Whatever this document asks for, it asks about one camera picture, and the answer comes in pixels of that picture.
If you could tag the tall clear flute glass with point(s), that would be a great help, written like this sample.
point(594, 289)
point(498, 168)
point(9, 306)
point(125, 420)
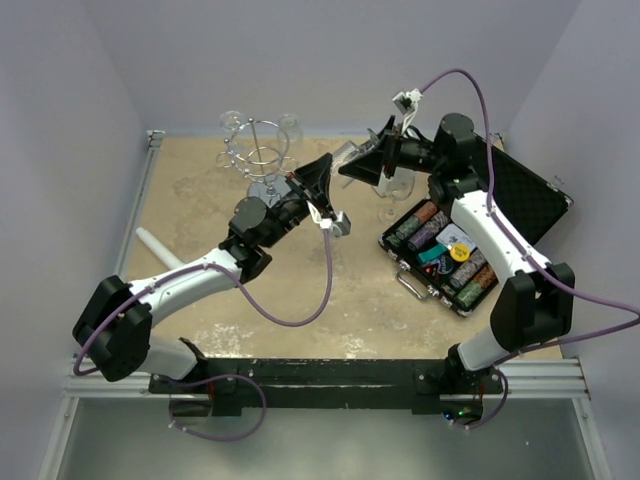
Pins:
point(290, 135)

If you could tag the ribbed clear glass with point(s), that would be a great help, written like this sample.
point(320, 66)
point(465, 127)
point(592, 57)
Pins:
point(347, 153)

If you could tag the chrome wine glass rack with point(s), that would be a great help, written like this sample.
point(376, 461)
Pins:
point(262, 157)

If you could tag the white card deck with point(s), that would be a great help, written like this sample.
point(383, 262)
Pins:
point(452, 235)

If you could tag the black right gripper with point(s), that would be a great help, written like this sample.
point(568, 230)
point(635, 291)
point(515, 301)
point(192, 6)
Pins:
point(368, 168)

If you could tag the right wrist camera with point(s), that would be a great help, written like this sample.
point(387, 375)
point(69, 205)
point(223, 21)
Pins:
point(407, 101)

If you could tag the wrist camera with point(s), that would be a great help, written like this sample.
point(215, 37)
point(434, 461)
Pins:
point(407, 101)
point(341, 225)

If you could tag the white grey microphone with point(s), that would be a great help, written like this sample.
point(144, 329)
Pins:
point(158, 249)

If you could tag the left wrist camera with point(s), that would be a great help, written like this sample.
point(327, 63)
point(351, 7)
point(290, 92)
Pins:
point(341, 225)

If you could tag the black poker chip case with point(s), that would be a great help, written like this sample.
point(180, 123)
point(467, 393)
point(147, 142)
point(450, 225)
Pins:
point(527, 201)

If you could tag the clear glass on rack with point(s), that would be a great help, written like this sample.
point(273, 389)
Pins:
point(232, 122)

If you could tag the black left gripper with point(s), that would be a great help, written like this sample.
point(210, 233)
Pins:
point(316, 173)

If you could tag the red white chip stack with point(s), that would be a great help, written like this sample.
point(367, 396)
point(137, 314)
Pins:
point(425, 212)

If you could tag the yellow dealer button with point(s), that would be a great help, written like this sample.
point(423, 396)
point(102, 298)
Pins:
point(460, 252)

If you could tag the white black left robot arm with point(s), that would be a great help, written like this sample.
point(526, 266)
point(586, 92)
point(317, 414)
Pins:
point(115, 328)

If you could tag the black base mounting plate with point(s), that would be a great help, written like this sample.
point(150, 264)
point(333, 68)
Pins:
point(227, 387)

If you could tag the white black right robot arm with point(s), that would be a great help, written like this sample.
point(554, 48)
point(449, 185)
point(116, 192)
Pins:
point(532, 307)

